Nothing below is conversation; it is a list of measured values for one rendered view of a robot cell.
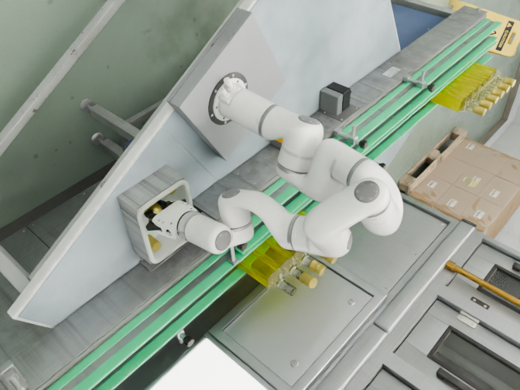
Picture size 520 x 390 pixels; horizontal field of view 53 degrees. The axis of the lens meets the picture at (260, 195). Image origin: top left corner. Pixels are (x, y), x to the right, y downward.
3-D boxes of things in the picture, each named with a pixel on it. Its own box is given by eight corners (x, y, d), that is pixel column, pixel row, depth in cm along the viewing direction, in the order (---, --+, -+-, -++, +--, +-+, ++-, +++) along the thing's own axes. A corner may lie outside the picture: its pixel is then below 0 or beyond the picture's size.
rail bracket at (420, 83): (400, 82, 208) (430, 94, 201) (402, 66, 203) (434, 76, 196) (405, 78, 210) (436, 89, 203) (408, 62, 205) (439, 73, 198)
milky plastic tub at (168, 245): (134, 252, 152) (153, 268, 148) (116, 196, 137) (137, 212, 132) (179, 219, 161) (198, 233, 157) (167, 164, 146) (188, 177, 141)
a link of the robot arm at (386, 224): (364, 145, 117) (415, 176, 109) (377, 174, 128) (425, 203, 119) (323, 190, 116) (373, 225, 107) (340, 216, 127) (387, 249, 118)
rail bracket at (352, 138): (330, 136, 185) (362, 151, 178) (331, 119, 180) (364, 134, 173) (337, 131, 187) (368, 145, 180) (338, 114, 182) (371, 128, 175)
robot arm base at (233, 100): (201, 97, 137) (244, 121, 130) (230, 61, 139) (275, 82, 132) (222, 127, 151) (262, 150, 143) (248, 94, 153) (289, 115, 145)
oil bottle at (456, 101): (419, 97, 229) (480, 121, 215) (421, 86, 225) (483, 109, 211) (425, 92, 232) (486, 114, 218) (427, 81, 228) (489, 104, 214)
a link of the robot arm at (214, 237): (255, 206, 128) (261, 238, 132) (227, 196, 135) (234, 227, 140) (209, 235, 119) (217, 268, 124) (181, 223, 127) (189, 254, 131)
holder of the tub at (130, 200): (138, 262, 156) (154, 276, 152) (116, 196, 137) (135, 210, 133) (180, 230, 165) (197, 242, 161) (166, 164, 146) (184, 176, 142)
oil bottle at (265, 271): (225, 258, 167) (275, 295, 156) (224, 247, 164) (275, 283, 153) (237, 248, 170) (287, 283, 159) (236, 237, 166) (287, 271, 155)
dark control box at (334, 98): (318, 107, 194) (336, 116, 190) (319, 90, 189) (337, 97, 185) (331, 98, 199) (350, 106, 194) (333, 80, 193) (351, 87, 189)
